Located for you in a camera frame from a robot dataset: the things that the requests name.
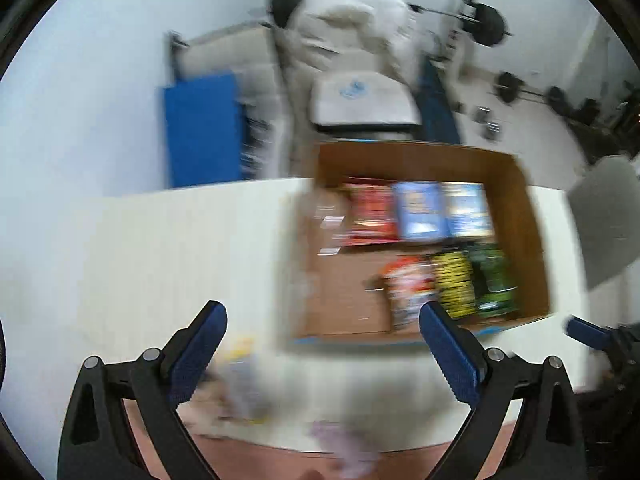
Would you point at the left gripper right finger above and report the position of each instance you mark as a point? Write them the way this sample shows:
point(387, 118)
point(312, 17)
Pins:
point(546, 442)

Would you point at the green wipes packet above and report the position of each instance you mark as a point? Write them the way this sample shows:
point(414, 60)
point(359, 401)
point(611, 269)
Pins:
point(494, 291)

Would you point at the blue mat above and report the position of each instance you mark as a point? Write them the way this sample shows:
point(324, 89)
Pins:
point(203, 130)

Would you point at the quilted folding chair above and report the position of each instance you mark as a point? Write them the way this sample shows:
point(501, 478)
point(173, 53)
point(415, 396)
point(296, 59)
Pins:
point(249, 52)

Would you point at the purple cloth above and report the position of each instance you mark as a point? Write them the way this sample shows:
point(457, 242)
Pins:
point(355, 458)

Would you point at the dumbbell pair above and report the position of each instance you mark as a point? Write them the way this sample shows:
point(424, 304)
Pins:
point(490, 129)

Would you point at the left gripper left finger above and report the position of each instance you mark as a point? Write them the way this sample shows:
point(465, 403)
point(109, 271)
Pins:
point(97, 441)

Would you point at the barbell on rack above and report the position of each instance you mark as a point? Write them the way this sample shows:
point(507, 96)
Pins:
point(483, 23)

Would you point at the silver scrubber yellow ends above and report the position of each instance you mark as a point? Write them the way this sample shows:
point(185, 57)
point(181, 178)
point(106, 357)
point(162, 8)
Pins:
point(231, 387)

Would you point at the red snack packet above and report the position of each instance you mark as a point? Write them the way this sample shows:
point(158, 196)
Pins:
point(372, 213)

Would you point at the cardboard box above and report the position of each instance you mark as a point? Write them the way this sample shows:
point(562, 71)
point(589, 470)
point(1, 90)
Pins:
point(341, 296)

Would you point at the orange panda snack packet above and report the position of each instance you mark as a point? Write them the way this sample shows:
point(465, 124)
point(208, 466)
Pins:
point(408, 283)

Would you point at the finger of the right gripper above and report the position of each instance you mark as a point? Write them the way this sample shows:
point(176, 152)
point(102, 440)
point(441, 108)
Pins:
point(593, 336)

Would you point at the cream blue tissue pack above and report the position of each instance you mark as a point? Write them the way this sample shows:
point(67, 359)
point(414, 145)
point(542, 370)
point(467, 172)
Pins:
point(467, 212)

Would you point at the white puffer jacket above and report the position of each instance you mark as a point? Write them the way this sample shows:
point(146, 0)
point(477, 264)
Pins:
point(343, 35)

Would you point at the black yellow shoe wipes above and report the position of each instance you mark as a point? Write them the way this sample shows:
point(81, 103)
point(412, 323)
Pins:
point(454, 284)

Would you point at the white cushioned chair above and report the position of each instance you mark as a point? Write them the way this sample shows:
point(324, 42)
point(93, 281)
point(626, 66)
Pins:
point(359, 102)

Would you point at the grey chair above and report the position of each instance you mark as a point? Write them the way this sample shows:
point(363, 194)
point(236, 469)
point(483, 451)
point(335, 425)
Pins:
point(605, 206)

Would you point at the floor barbell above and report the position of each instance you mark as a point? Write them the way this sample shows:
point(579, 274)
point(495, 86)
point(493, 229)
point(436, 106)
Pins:
point(509, 88)

